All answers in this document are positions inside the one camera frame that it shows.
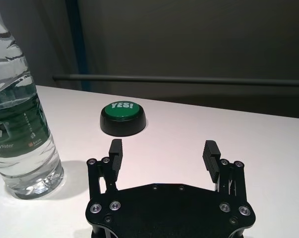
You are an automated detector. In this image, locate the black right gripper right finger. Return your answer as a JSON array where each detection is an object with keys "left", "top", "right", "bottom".
[{"left": 202, "top": 140, "right": 245, "bottom": 199}]

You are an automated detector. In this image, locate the clear plastic water bottle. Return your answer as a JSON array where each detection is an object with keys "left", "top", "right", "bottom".
[{"left": 0, "top": 0, "right": 65, "bottom": 200}]

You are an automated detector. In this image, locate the grey horizontal rail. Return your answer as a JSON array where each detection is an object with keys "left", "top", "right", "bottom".
[{"left": 52, "top": 74, "right": 299, "bottom": 87}]

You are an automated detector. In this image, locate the blue vertical post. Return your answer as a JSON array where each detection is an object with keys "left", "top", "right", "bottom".
[{"left": 78, "top": 0, "right": 94, "bottom": 91}]

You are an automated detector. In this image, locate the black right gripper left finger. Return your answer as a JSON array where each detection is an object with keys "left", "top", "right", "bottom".
[{"left": 86, "top": 139, "right": 124, "bottom": 199}]

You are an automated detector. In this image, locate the dark grey partition panel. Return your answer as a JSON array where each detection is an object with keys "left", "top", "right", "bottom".
[{"left": 37, "top": 0, "right": 299, "bottom": 119}]

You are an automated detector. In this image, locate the green YES push button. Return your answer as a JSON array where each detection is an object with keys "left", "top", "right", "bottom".
[{"left": 99, "top": 101, "right": 147, "bottom": 136}]

